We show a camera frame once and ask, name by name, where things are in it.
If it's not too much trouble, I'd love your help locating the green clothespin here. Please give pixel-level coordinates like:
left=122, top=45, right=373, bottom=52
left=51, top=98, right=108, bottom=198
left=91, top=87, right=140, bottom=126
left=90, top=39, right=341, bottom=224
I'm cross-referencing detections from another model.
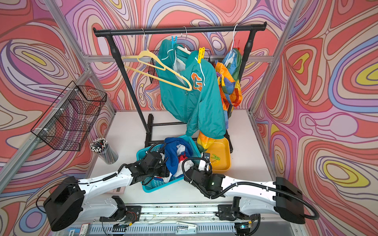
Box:
left=211, top=154, right=220, bottom=160

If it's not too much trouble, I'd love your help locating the blue white red jacket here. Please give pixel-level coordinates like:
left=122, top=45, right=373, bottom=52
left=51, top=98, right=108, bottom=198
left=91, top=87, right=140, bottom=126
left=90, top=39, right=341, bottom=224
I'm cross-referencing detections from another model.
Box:
left=149, top=137, right=195, bottom=183

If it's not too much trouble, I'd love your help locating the teal green jacket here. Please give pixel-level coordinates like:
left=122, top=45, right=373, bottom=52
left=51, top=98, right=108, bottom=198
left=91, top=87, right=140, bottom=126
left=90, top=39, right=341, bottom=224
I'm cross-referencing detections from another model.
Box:
left=157, top=39, right=226, bottom=139

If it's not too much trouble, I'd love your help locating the wooden hanger gold hook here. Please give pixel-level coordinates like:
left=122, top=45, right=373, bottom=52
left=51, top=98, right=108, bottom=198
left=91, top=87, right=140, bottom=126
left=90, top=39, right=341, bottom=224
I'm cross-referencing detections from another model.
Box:
left=124, top=28, right=193, bottom=91

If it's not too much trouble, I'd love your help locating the silver hook hanger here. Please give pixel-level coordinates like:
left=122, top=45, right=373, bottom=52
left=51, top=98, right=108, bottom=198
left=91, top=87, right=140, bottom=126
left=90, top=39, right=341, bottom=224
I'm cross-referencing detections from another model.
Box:
left=177, top=26, right=192, bottom=55

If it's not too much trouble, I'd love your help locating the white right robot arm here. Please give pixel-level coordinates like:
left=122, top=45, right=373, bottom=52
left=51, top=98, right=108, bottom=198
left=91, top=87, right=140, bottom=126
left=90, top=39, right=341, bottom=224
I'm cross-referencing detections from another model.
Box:
left=182, top=157, right=320, bottom=224

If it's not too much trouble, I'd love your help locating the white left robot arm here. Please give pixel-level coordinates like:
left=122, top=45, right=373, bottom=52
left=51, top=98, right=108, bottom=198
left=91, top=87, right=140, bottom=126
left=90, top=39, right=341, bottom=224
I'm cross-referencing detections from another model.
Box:
left=43, top=142, right=169, bottom=232

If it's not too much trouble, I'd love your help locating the yellow plastic tray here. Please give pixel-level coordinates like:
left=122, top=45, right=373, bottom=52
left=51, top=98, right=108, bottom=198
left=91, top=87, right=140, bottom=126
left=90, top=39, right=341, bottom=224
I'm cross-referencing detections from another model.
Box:
left=207, top=138, right=231, bottom=174

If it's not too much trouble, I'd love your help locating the teal plastic basket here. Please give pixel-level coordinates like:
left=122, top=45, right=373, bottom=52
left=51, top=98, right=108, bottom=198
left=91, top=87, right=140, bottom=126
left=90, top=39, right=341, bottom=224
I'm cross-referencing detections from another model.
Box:
left=136, top=135, right=201, bottom=193

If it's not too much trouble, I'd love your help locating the pink calculator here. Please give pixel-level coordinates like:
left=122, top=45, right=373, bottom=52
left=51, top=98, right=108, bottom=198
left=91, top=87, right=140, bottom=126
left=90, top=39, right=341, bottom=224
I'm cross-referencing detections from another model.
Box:
left=108, top=187, right=125, bottom=195

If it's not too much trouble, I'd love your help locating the cup of pencils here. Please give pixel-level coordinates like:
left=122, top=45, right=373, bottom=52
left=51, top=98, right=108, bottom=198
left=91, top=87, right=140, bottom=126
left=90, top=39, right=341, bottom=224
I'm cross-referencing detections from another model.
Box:
left=90, top=138, right=118, bottom=164

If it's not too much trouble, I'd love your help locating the multicolour patchwork jacket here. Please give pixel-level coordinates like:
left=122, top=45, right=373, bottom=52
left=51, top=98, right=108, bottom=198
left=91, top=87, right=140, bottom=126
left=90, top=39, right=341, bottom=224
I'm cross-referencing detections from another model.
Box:
left=191, top=49, right=242, bottom=152

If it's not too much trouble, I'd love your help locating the small black wire basket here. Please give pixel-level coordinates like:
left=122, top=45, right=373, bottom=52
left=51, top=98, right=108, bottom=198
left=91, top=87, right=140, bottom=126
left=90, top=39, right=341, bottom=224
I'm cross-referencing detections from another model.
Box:
left=148, top=58, right=159, bottom=84

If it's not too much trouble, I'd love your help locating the white wire hanger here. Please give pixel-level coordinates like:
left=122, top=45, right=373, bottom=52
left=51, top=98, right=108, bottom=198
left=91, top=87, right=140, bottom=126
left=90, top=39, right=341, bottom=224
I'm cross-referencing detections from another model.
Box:
left=224, top=24, right=238, bottom=63

